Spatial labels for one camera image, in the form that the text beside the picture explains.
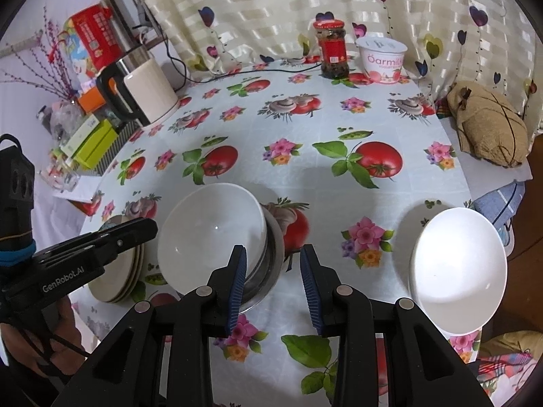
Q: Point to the white paper sheet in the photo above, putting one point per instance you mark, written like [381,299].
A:
[74,190]

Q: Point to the purple decorative branches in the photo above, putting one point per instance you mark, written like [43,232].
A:
[42,72]

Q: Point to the beige plate with brown patch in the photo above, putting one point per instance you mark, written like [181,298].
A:
[111,280]
[142,265]

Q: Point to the person's left hand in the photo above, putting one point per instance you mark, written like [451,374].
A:
[68,326]

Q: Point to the white electric kettle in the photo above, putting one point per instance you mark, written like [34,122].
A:
[144,84]

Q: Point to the white yogurt cup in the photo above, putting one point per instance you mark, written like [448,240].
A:
[382,59]

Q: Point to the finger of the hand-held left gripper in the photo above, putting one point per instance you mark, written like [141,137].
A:
[131,235]
[108,229]

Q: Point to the white kettle base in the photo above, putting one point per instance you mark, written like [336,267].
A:
[167,114]

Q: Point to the clear plastic bag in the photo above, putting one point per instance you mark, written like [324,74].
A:
[61,121]

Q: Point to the black white striped tray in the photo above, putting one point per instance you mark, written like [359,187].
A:
[121,148]

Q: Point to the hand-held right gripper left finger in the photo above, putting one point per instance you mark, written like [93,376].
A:
[238,288]

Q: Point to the green cardboard box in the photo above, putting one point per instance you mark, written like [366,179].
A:
[95,146]

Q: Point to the blue striped cloth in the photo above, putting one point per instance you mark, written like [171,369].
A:
[496,203]

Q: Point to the orange box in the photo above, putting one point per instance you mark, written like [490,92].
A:
[91,101]

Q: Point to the brown burlap bag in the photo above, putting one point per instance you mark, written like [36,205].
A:
[488,123]

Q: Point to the white ceramic bowl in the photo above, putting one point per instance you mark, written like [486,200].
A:
[212,237]
[458,267]

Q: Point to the cream curtain with heart print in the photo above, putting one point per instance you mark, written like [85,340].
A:
[297,8]

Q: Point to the glass jar with red label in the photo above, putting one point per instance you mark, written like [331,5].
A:
[334,48]

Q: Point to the floral vegetable print tablecloth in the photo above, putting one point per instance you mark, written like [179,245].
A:
[322,169]

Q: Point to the red printed carton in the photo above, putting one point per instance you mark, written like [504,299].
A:
[91,38]

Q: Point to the metal frame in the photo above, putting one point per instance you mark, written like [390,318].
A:
[123,8]

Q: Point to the plaid cloth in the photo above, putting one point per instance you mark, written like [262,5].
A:
[505,364]

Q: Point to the stainless steel bowl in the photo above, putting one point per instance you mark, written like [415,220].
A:
[271,254]

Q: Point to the white flat cardboard box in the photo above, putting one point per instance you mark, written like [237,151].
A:
[80,135]

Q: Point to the clear glass cup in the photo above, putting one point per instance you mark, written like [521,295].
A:
[65,180]
[47,174]

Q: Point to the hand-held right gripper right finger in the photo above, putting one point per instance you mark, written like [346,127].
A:
[308,288]

